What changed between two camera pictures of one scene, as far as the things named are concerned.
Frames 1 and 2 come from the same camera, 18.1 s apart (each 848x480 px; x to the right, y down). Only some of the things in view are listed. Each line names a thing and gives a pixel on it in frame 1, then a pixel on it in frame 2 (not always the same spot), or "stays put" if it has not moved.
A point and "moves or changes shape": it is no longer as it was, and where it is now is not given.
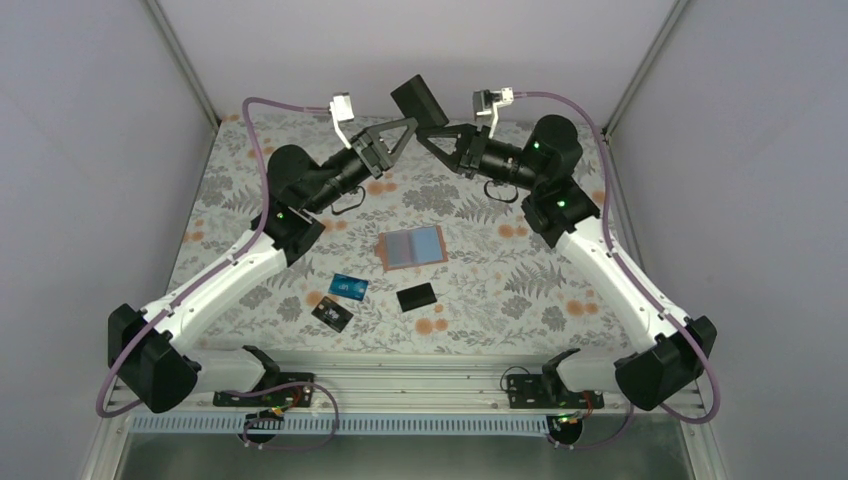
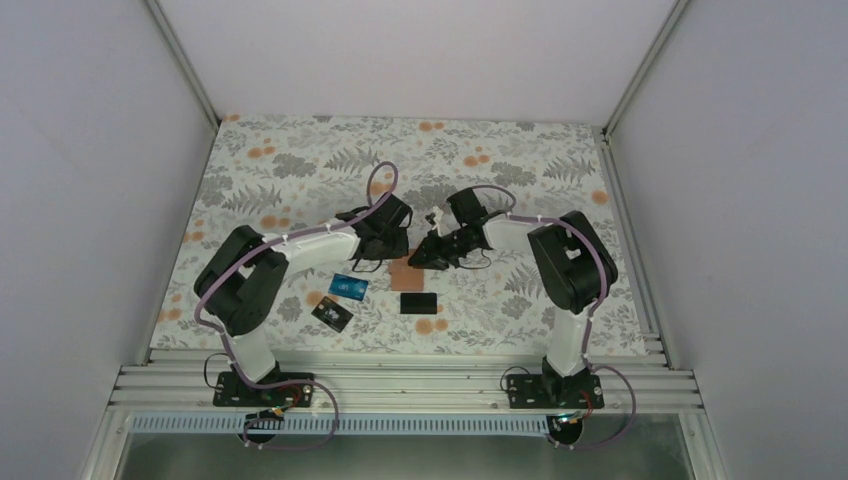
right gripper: [466, 138] → [434, 257]
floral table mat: [423, 255] stays put
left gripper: [381, 159] → [400, 248]
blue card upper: [349, 287] stays put
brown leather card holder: [411, 247] moves or changes shape
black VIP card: [332, 314] stays put
